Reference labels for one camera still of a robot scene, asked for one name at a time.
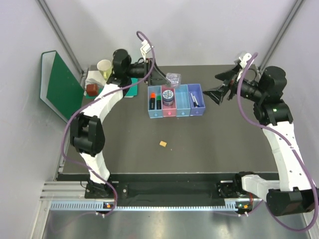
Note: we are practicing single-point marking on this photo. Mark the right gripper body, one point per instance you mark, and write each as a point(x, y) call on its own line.
point(233, 85)

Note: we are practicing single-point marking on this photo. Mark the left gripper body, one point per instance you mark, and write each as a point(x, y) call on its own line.
point(147, 67)

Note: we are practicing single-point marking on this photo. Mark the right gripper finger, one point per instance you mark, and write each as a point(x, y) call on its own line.
point(228, 75)
point(217, 94)

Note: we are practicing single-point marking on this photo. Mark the clear plastic pin jar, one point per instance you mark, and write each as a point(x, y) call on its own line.
point(174, 79)

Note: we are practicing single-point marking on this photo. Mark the orange black highlighter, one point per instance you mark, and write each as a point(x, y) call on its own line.
point(152, 101)

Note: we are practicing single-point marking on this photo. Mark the green black highlighter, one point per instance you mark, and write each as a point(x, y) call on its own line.
point(158, 102)

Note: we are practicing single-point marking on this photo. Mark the blue round lidded jar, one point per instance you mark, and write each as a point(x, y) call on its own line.
point(168, 97)

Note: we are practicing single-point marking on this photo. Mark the purple drawer box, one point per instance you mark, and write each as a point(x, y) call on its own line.
point(198, 94)

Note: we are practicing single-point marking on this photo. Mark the white blue marker pen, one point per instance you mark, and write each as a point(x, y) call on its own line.
point(197, 104)

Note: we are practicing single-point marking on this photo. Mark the white black marker pen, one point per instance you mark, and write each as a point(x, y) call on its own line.
point(193, 99)

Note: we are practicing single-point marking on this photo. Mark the pink drawer box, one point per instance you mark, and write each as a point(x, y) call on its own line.
point(171, 110)

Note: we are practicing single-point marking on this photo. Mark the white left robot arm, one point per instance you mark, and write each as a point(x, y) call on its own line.
point(86, 130)

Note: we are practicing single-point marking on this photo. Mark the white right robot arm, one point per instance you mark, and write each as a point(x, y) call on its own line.
point(294, 192)

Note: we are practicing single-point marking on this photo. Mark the teal green notebook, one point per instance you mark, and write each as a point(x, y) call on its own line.
point(132, 92)

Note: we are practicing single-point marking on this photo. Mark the cream yellow mug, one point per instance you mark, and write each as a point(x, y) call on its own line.
point(105, 67)

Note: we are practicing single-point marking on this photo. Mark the white paper stack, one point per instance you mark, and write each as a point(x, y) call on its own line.
point(95, 77)

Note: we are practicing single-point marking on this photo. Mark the small tan eraser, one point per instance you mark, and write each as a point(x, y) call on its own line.
point(162, 143)

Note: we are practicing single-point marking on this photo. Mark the dark red cube box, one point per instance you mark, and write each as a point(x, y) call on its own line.
point(92, 90)

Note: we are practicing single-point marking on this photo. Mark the green binder folder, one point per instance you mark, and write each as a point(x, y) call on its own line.
point(59, 88)

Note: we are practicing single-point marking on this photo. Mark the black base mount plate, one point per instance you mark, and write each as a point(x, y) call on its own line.
point(160, 189)

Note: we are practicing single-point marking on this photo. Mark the grey slotted cable duct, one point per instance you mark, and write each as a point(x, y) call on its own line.
point(225, 205)

